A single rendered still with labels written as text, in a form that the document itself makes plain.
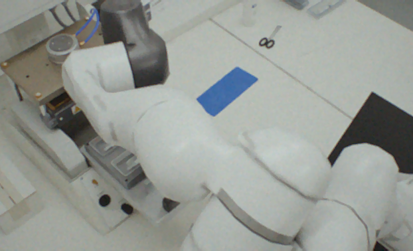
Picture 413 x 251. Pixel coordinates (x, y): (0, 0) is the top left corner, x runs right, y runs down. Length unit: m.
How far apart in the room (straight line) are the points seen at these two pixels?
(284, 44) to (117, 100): 1.21
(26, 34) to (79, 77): 0.62
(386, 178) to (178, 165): 0.40
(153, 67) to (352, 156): 0.36
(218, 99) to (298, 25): 0.48
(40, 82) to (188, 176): 0.75
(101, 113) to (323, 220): 0.33
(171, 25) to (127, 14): 0.98
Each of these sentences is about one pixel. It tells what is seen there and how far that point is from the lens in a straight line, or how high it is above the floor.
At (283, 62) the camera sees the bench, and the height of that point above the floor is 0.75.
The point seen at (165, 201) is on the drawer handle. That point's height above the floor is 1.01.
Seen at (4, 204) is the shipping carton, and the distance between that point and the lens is 1.41.
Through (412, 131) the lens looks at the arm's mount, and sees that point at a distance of 1.22.
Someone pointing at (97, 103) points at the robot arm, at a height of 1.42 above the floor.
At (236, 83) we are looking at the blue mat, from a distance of 1.69.
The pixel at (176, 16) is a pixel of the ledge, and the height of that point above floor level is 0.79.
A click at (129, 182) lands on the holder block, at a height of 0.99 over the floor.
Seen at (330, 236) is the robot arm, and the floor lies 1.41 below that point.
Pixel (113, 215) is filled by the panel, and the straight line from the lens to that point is 1.37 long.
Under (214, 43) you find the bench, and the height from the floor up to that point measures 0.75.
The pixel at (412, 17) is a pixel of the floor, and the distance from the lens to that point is 3.39.
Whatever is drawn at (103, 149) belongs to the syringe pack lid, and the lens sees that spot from 1.22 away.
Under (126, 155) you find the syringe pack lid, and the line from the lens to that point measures 1.19.
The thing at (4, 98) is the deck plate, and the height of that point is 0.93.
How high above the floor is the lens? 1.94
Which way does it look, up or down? 50 degrees down
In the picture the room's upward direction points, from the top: 2 degrees counter-clockwise
